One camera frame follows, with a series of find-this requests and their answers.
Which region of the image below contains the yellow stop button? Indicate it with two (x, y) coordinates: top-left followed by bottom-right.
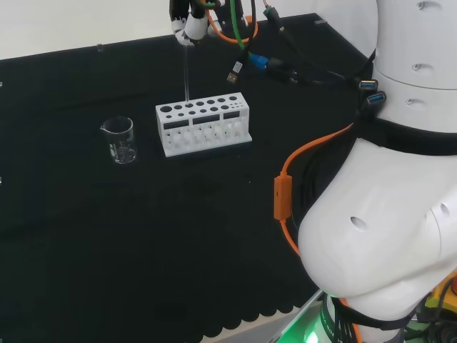
(423, 270), (457, 321)

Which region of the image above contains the clear glass rod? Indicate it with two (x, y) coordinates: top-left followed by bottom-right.
(183, 43), (192, 105)

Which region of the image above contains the black cable with USB plug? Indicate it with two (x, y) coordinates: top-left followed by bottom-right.
(227, 0), (258, 86)

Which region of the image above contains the black bench cloth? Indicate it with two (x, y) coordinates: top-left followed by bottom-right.
(0, 12), (379, 343)

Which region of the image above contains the orange round cable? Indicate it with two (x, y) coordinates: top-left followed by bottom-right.
(204, 5), (259, 45)

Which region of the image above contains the white test tube rack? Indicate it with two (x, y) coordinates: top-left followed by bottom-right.
(155, 91), (253, 158)

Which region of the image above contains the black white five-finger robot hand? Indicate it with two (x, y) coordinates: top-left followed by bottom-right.
(168, 0), (251, 46)

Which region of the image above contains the orange flat cable with box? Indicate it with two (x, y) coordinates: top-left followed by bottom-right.
(273, 121), (358, 259)

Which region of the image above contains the black cable with coupler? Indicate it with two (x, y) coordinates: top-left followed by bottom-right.
(267, 56), (362, 87)

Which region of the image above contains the black cable bundle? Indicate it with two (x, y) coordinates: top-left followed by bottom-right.
(291, 142), (358, 229)

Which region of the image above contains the pale metal base plate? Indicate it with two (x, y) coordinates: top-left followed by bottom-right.
(266, 288), (323, 343)

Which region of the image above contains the clear glass beaker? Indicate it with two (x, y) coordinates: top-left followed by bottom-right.
(99, 116), (139, 165)

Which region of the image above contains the green cable with blue plug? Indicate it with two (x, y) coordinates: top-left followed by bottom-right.
(199, 0), (269, 71)

